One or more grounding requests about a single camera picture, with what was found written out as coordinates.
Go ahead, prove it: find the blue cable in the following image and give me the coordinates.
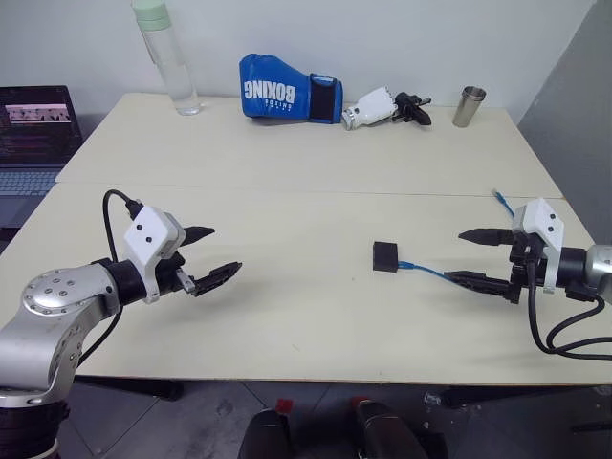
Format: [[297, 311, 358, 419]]
[[395, 188, 517, 285]]

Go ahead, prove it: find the dark laptop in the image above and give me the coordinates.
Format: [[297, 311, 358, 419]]
[[0, 85, 85, 230]]

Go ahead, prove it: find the black table frame bar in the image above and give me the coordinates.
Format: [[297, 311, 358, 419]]
[[424, 383, 612, 409]]

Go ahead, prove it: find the small black box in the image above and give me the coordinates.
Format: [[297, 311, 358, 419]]
[[371, 241, 401, 274]]

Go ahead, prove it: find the stainless steel cup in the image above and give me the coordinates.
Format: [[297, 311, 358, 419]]
[[451, 85, 489, 129]]

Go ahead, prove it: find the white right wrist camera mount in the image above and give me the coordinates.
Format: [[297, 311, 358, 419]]
[[511, 197, 566, 295]]

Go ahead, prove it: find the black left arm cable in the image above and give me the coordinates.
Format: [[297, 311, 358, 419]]
[[76, 189, 144, 369]]

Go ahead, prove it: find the white and black robotic hand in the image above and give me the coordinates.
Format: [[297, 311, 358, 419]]
[[340, 86, 434, 132]]

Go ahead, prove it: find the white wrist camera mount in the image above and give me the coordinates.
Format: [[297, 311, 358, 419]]
[[511, 197, 566, 295], [122, 206, 186, 305]]

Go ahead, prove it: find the dark rounded shape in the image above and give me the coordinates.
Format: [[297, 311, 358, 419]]
[[242, 397, 295, 459], [350, 396, 430, 459]]

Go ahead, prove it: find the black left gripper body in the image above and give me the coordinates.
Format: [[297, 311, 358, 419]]
[[153, 241, 198, 298]]

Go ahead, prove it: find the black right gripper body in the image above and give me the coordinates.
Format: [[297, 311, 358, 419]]
[[507, 231, 549, 305]]

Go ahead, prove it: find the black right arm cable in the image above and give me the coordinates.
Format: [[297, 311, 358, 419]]
[[525, 241, 612, 361]]

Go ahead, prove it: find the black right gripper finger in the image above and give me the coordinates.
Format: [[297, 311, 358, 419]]
[[444, 270, 514, 300], [457, 228, 515, 249]]

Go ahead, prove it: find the clear bottle with green lid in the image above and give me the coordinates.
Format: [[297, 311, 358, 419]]
[[131, 0, 203, 118]]

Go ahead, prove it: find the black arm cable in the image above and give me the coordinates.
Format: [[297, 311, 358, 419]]
[[525, 241, 612, 361], [76, 189, 144, 369]]

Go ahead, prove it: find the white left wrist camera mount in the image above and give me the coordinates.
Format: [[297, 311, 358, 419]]
[[122, 206, 186, 305]]

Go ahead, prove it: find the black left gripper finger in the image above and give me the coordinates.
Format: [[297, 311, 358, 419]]
[[190, 260, 244, 299], [183, 224, 217, 251]]

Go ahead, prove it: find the blue boxing glove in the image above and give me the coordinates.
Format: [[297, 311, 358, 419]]
[[238, 52, 344, 125]]

